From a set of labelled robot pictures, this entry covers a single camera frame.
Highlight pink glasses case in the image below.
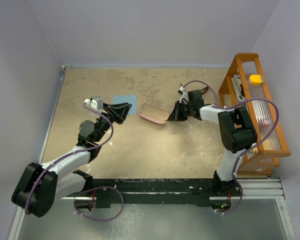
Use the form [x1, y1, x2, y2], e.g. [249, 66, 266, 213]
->
[138, 102, 170, 125]

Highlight purple cable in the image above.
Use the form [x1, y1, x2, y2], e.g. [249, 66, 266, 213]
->
[181, 80, 280, 176]
[24, 102, 115, 215]

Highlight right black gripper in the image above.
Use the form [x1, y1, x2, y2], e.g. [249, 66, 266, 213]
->
[168, 100, 194, 122]

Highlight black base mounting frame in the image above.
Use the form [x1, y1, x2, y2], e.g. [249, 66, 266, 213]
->
[67, 170, 243, 208]

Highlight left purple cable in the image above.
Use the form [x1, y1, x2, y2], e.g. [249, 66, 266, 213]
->
[24, 102, 115, 215]

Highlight white stapler tool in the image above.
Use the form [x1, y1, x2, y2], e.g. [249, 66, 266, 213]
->
[231, 74, 246, 102]

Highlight brown sunglasses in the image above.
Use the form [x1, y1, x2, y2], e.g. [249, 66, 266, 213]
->
[179, 82, 211, 96]

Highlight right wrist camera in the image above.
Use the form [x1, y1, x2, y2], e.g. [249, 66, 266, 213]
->
[178, 86, 189, 104]

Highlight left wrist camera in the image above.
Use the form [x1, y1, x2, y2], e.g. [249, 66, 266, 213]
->
[84, 96, 104, 111]

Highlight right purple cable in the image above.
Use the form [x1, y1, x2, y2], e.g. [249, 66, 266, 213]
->
[181, 80, 280, 176]

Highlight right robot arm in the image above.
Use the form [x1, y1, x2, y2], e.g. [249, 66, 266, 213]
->
[167, 87, 258, 196]

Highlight blue tape patch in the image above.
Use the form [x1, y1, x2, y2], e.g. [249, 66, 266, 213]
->
[113, 95, 138, 115]

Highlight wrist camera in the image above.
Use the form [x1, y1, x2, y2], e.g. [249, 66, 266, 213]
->
[178, 86, 189, 104]
[84, 96, 104, 111]

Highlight orange wooden shelf rack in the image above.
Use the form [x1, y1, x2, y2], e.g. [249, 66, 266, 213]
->
[218, 53, 291, 178]

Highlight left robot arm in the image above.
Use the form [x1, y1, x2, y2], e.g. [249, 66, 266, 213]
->
[11, 99, 132, 218]

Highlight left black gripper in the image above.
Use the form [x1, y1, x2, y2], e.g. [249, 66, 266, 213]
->
[94, 102, 131, 142]

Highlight yellow tape measure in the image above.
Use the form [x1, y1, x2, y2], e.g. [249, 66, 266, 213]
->
[248, 74, 264, 86]

